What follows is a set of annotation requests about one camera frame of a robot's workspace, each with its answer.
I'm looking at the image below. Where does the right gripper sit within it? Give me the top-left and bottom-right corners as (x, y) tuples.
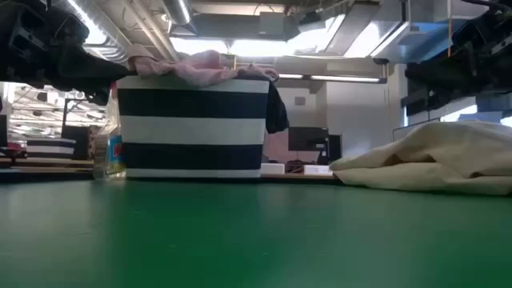
(404, 0), (512, 99)

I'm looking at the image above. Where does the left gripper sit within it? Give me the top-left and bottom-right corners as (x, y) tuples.
(0, 0), (135, 106)

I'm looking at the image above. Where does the pink waffle-knit shirt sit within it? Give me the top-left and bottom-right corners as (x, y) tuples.
(127, 50), (280, 88)

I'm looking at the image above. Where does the linear ceiling lamp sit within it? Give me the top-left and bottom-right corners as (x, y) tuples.
(278, 73), (387, 84)

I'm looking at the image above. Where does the cream cloth garment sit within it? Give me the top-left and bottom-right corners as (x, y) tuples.
(330, 120), (512, 197)

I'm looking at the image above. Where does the navy white striped basket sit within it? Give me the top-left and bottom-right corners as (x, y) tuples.
(115, 74), (271, 179)
(26, 138), (77, 159)

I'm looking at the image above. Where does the clear bottle with red cap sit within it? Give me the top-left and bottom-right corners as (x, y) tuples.
(92, 82), (128, 180)

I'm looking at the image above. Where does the black computer monitor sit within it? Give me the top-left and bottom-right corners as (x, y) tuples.
(287, 126), (330, 152)
(327, 134), (343, 162)

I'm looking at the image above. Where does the white printed flat box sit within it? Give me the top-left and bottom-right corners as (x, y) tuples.
(303, 164), (334, 176)

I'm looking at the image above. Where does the grey ceiling box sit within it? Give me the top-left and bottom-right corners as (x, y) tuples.
(258, 11), (288, 38)

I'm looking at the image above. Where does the light wooden table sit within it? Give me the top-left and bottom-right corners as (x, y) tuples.
(0, 166), (341, 181)

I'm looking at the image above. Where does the small white printed box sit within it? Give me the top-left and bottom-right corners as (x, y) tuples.
(260, 162), (286, 175)

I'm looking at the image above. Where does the green table mat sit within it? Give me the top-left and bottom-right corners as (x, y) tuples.
(0, 178), (512, 288)

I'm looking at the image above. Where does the ribbed silver air duct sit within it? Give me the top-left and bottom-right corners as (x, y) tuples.
(66, 0), (135, 62)

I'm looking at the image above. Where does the rectangular silver air duct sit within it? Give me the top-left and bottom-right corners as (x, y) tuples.
(371, 0), (467, 64)

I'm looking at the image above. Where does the round silver air duct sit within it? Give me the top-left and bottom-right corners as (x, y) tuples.
(162, 0), (193, 26)

